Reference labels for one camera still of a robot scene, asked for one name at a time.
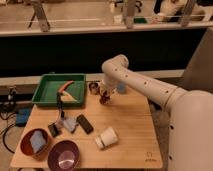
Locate small dark block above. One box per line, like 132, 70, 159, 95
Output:
48, 123, 60, 137

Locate green plastic tray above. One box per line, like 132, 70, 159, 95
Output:
32, 73, 86, 107

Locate purple bowl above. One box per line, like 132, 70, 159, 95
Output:
47, 140, 80, 171

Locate wooden table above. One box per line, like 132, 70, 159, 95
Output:
10, 80, 164, 170

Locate blue cup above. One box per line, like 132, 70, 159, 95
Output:
116, 82, 127, 94

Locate white paper cup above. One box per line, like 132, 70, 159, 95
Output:
95, 127, 118, 150

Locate black cables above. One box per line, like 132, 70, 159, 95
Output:
0, 86, 21, 154

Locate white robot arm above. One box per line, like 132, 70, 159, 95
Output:
100, 54, 213, 171

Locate black rectangular block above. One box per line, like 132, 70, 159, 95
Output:
77, 114, 94, 134

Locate blue box on floor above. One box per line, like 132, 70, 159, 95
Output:
15, 108, 31, 127

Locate brown bowl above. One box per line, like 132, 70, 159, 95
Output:
20, 128, 50, 157

